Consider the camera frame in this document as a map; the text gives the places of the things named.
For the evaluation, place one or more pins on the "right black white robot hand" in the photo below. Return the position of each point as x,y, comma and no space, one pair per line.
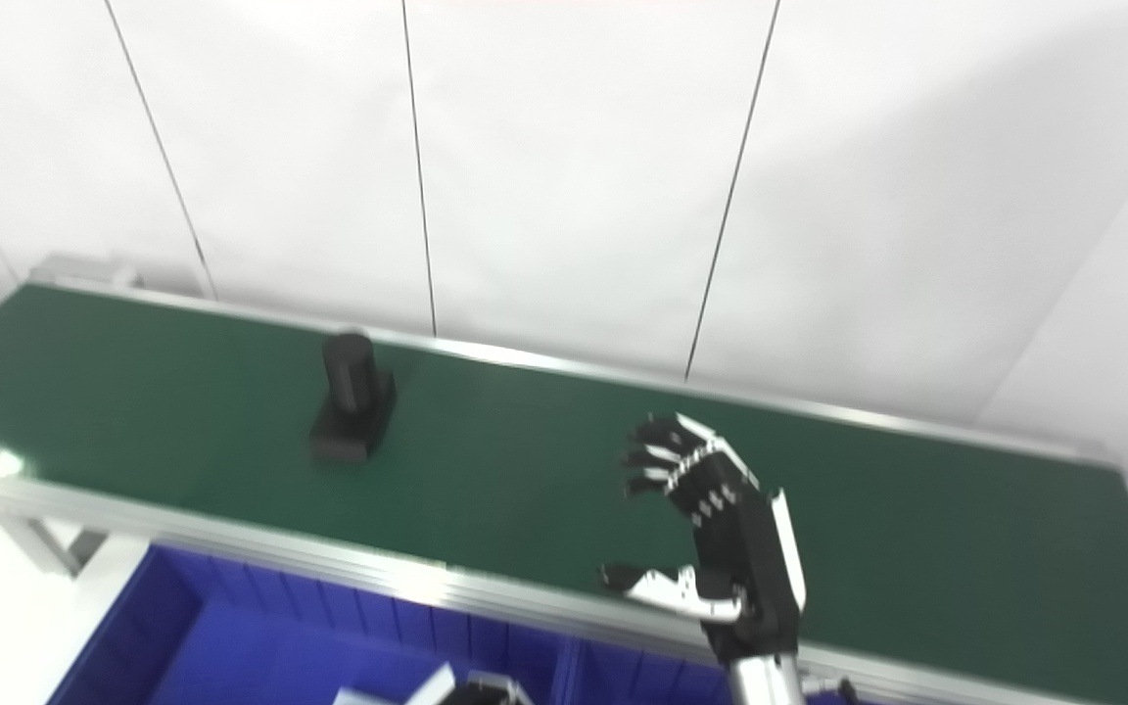
745,568

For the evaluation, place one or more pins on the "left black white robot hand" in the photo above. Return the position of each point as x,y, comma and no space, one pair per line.
486,690

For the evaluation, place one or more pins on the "black block with cylinder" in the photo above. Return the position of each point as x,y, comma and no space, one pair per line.
349,411

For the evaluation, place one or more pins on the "blue bin with black parts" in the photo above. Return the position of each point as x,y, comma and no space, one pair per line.
642,681

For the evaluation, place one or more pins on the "green conveyor belt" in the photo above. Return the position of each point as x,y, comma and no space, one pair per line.
525,460
329,563

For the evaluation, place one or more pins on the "blue bin with white parts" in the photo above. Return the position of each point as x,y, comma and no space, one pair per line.
260,646

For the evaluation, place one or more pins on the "aluminium conveyor leg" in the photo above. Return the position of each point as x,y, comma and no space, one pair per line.
55,543

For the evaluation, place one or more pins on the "grey conveyor motor housing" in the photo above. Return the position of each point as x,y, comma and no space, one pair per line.
84,269

